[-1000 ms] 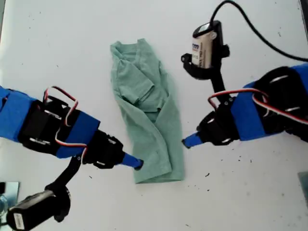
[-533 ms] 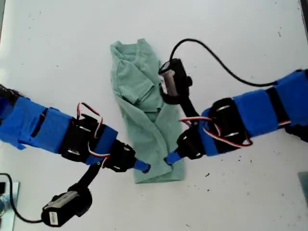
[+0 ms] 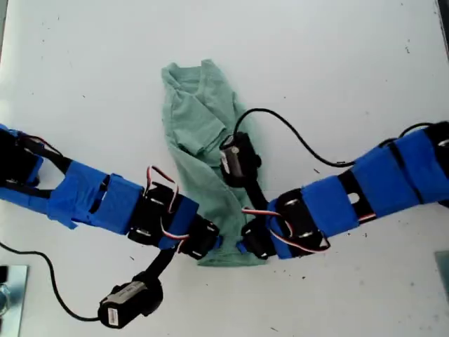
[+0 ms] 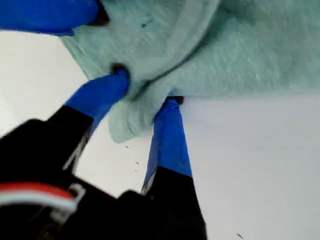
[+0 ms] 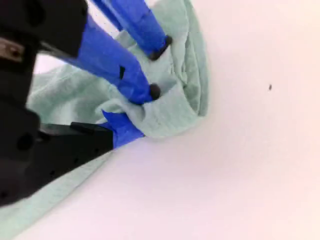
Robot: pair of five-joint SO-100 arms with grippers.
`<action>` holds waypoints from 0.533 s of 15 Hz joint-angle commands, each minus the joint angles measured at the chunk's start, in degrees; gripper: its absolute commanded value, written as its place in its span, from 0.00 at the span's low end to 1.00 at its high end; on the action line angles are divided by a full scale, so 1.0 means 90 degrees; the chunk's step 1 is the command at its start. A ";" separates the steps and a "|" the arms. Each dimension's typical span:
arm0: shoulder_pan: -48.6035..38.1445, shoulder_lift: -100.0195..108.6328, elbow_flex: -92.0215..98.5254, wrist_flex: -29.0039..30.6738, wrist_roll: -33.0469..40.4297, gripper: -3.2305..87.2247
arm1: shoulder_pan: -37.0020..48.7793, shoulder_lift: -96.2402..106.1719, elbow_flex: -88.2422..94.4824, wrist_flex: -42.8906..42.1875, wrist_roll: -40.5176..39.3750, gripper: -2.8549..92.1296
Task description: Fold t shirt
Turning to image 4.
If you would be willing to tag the green t-shirt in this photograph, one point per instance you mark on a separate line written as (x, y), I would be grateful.
(225, 62)

